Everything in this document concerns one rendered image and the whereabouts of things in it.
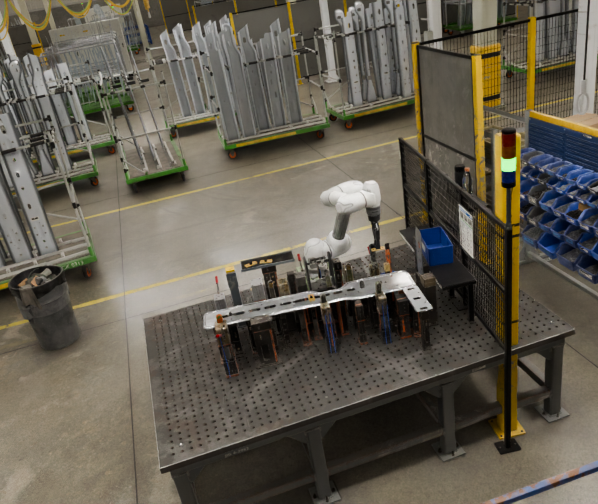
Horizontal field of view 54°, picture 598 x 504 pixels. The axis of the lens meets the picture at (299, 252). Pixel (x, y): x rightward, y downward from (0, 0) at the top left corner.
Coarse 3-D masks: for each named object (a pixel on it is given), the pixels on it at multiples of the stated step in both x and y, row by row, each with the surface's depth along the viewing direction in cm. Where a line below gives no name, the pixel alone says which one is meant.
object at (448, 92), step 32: (416, 64) 607; (448, 64) 546; (480, 64) 498; (416, 96) 622; (448, 96) 560; (480, 96) 509; (448, 128) 578; (480, 128) 521; (448, 160) 596; (480, 160) 534; (480, 192) 548; (448, 224) 634; (480, 224) 564
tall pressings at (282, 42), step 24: (216, 48) 989; (240, 48) 1021; (264, 48) 1011; (288, 48) 1021; (216, 72) 985; (240, 72) 995; (264, 72) 1051; (288, 72) 1037; (240, 96) 1009; (264, 96) 1034; (288, 96) 1052; (240, 120) 1017; (264, 120) 1055
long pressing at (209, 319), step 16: (400, 272) 393; (368, 288) 381; (384, 288) 378; (400, 288) 375; (256, 304) 385; (272, 304) 382; (288, 304) 379; (304, 304) 376; (208, 320) 376; (240, 320) 371
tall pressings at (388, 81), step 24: (384, 0) 1064; (408, 0) 1052; (384, 24) 1080; (408, 24) 1070; (360, 48) 1099; (384, 48) 1085; (408, 48) 1103; (360, 72) 1118; (384, 72) 1100; (408, 72) 1090; (360, 96) 1100; (384, 96) 1118; (408, 96) 1105
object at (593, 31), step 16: (592, 0) 625; (592, 16) 633; (592, 32) 640; (576, 48) 659; (592, 48) 648; (576, 64) 666; (592, 64) 656; (576, 80) 672; (592, 80) 664; (576, 96) 679; (592, 96) 673; (576, 112) 686; (592, 112) 681
